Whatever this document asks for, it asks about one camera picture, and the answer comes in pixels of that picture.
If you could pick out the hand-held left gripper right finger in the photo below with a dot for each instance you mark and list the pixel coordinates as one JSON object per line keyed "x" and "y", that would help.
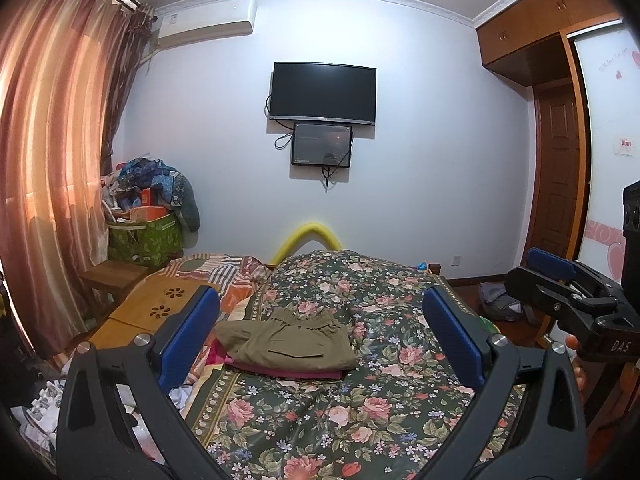
{"x": 452, "y": 340}

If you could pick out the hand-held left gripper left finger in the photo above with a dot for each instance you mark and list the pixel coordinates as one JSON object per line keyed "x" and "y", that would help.
{"x": 192, "y": 340}

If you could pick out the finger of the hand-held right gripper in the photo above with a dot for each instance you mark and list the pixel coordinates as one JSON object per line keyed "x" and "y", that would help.
{"x": 540, "y": 295}
{"x": 550, "y": 262}

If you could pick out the olive green pants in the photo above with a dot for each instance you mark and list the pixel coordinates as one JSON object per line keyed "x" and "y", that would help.
{"x": 290, "y": 340}

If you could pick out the person's right hand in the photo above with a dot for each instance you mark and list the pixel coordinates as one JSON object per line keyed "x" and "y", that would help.
{"x": 580, "y": 385}

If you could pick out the grey bag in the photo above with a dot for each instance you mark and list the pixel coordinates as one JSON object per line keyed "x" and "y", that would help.
{"x": 500, "y": 302}

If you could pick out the wooden folding table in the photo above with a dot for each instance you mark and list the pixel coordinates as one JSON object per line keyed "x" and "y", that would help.
{"x": 150, "y": 300}

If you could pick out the striped patchwork quilt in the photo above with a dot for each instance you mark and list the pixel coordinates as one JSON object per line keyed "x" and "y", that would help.
{"x": 220, "y": 272}

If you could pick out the brown wooden door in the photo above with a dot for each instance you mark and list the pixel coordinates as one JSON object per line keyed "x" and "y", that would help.
{"x": 555, "y": 170}

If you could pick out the wooden stool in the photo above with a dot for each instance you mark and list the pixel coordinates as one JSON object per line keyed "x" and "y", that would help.
{"x": 110, "y": 274}

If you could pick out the green fabric storage bag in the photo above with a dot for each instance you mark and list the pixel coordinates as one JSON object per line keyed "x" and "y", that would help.
{"x": 145, "y": 242}

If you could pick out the magenta folded garment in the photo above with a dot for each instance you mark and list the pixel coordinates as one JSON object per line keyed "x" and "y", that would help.
{"x": 300, "y": 374}

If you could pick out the dark floral blanket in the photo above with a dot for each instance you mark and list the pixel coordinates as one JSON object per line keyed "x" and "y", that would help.
{"x": 350, "y": 410}

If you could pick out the orange box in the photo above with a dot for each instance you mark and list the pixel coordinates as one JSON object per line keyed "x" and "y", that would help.
{"x": 147, "y": 212}

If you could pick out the white sliding wardrobe door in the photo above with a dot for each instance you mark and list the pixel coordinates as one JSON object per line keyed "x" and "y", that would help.
{"x": 607, "y": 135}

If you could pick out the yellow foam tube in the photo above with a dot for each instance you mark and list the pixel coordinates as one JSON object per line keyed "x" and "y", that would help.
{"x": 305, "y": 232}

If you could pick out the white patterned cloth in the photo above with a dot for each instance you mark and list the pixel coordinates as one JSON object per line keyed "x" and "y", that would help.
{"x": 42, "y": 410}

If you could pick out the pile of blue clothes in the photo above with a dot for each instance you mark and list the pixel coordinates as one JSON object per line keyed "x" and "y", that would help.
{"x": 150, "y": 180}

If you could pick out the pink sheer curtain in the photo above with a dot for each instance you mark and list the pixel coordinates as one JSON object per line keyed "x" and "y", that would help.
{"x": 55, "y": 160}

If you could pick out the wooden overhead cabinet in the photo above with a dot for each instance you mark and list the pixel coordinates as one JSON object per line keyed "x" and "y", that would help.
{"x": 530, "y": 25}

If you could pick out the white air conditioner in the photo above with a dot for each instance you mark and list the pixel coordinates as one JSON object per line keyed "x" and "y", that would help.
{"x": 205, "y": 22}

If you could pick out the small wall monitor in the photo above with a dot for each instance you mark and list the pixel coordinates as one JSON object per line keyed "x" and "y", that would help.
{"x": 321, "y": 144}

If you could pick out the black wall television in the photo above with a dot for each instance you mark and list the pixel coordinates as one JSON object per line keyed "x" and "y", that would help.
{"x": 322, "y": 92}

